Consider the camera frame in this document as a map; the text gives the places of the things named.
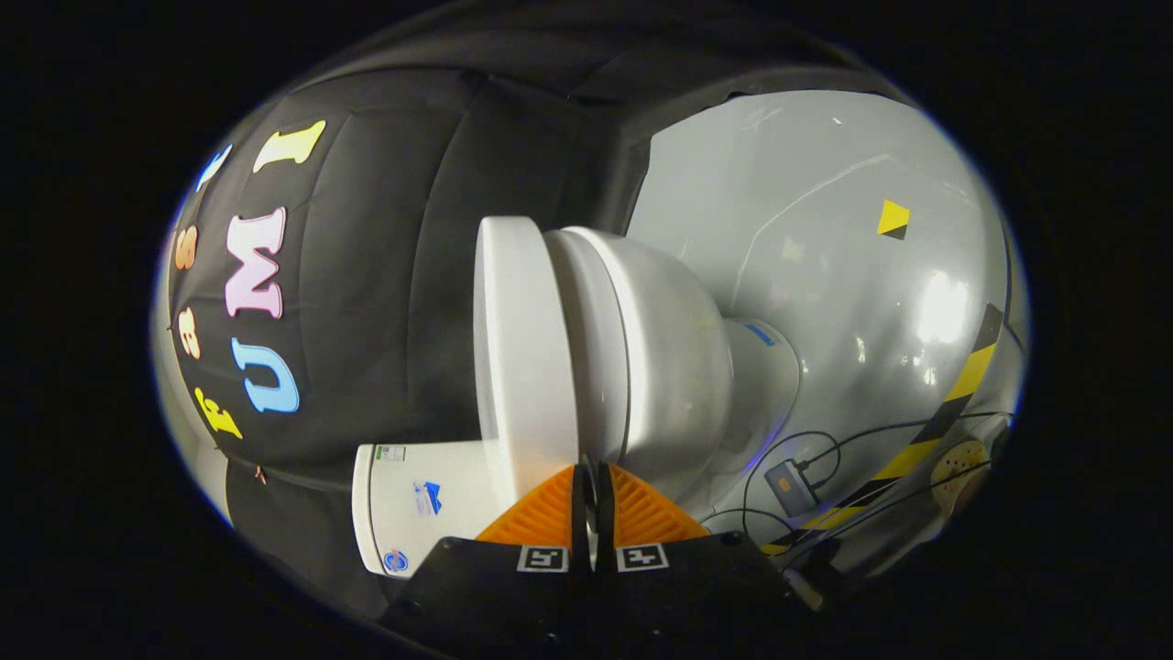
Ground round tan perforated disc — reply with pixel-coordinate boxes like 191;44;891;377
930;440;991;514

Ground black backdrop cloth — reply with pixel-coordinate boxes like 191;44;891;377
170;14;917;624

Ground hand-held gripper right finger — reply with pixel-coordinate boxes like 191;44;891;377
596;461;809;660

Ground white toilet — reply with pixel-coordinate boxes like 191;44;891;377
352;226;804;580

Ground black cable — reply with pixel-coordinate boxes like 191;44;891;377
701;411;1016;556

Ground white toilet lid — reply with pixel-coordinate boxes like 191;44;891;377
474;216;582;503

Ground yellow black hazard tape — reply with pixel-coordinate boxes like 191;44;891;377
759;302;1006;556

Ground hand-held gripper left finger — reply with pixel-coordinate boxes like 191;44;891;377
380;463;597;660

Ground small grey box device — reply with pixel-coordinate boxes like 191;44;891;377
764;460;819;517

